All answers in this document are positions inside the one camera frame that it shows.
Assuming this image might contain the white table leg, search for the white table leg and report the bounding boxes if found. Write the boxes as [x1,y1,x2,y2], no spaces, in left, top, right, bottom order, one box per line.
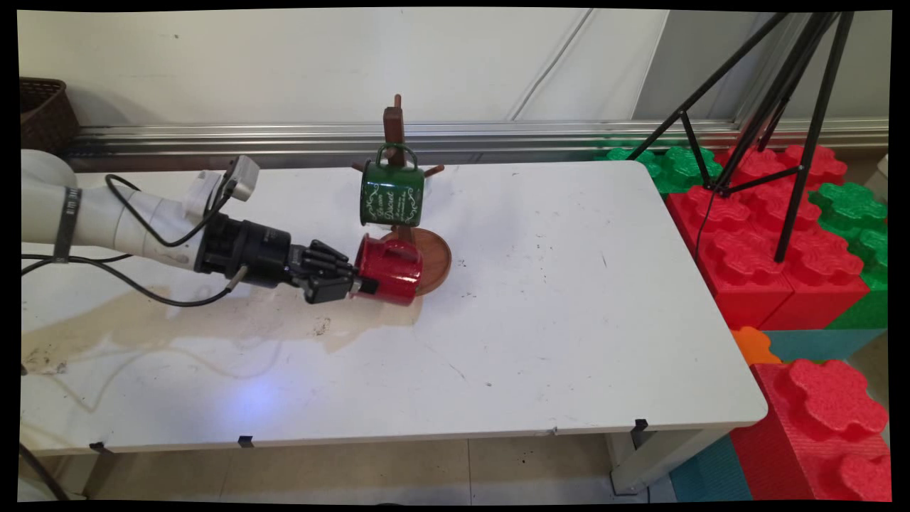
[606,425,734,497]

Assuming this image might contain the wooden mug tree stand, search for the wooden mug tree stand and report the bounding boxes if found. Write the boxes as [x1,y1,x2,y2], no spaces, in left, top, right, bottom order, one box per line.
[352,95,453,298]

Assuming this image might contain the black tripod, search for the black tripod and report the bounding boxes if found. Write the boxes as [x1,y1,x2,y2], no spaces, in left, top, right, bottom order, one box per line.
[626,11,857,265]

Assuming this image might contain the brown wicker basket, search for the brown wicker basket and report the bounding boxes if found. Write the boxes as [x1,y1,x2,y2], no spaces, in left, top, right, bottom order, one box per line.
[20,77,81,154]

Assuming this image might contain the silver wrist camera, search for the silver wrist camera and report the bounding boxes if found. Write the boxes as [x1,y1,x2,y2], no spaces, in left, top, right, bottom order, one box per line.
[183,154,261,218]

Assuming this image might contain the white wall cable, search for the white wall cable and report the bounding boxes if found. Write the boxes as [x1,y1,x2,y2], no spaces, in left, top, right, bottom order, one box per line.
[508,9,595,122]

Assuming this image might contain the orange foam piece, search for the orange foam piece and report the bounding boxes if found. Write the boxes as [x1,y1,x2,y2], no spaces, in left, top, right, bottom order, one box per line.
[731,326,783,368]

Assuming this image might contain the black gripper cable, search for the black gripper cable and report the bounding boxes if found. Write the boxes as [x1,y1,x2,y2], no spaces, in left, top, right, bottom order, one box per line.
[21,253,248,308]

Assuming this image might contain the thin black tripod cable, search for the thin black tripod cable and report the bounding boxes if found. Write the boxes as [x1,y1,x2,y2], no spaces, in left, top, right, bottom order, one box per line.
[694,186,716,265]

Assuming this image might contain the red enamel mug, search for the red enamel mug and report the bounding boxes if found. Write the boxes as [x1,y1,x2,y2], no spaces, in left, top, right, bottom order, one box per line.
[353,235,425,307]

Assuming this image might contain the teal foam block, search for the teal foam block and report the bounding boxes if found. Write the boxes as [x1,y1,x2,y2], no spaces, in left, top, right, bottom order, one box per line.
[764,329,888,364]
[668,434,754,503]

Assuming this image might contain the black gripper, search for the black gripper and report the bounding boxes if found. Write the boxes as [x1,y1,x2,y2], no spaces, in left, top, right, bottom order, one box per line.
[194,213,380,306]

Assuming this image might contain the green foam block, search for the green foam block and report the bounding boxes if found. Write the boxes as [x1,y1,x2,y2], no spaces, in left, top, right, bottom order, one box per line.
[809,181,889,330]
[594,146,723,195]

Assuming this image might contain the black strap band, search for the black strap band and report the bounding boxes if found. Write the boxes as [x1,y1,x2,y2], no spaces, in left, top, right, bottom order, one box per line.
[53,186,83,265]

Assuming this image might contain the green enamel mug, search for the green enamel mug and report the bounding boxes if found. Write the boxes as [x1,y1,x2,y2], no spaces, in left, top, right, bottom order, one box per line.
[360,144,427,228]

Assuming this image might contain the aluminium rail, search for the aluminium rail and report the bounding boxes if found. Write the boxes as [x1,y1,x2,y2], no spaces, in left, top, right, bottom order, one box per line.
[68,119,889,154]

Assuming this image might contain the black camera cable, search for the black camera cable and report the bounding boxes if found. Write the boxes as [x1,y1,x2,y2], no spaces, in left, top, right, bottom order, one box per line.
[105,169,239,249]

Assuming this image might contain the red foam block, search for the red foam block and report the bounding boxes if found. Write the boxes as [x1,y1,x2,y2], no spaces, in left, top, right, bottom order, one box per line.
[731,358,892,502]
[665,186,796,331]
[714,144,872,331]

